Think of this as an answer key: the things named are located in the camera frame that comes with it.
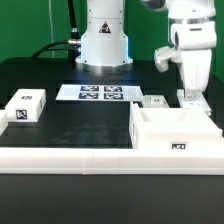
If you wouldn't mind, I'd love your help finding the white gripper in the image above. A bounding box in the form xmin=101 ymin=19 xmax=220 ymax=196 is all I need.
xmin=170 ymin=21 xmax=217 ymax=98

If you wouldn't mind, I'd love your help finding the white cabinet door panel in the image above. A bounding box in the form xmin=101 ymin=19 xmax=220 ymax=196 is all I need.
xmin=142 ymin=95 xmax=169 ymax=108

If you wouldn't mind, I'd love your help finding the white cabinet body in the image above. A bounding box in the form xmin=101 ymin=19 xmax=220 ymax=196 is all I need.
xmin=129 ymin=102 xmax=224 ymax=151

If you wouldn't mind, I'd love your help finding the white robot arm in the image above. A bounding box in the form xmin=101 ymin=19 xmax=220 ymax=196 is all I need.
xmin=140 ymin=0 xmax=217 ymax=99

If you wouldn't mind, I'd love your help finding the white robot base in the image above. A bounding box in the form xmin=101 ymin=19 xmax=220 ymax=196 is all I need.
xmin=76 ymin=0 xmax=133 ymax=73

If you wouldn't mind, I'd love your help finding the white cabinet top block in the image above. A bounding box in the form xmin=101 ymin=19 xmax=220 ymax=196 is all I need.
xmin=5 ymin=89 xmax=46 ymax=122

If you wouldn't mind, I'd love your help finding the white fiducial marker sheet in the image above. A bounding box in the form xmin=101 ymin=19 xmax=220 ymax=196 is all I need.
xmin=56 ymin=84 xmax=143 ymax=102

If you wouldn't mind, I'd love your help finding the small white block left edge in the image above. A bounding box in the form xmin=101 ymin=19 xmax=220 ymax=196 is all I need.
xmin=0 ymin=110 xmax=8 ymax=136

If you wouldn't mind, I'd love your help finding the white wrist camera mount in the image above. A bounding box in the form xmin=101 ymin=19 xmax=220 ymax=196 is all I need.
xmin=154 ymin=46 xmax=182 ymax=72

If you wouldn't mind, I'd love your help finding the black base cable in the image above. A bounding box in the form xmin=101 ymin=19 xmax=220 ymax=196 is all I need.
xmin=31 ymin=0 xmax=83 ymax=59

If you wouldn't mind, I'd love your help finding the white obstacle frame wall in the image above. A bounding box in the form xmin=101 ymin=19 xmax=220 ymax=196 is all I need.
xmin=0 ymin=147 xmax=224 ymax=175

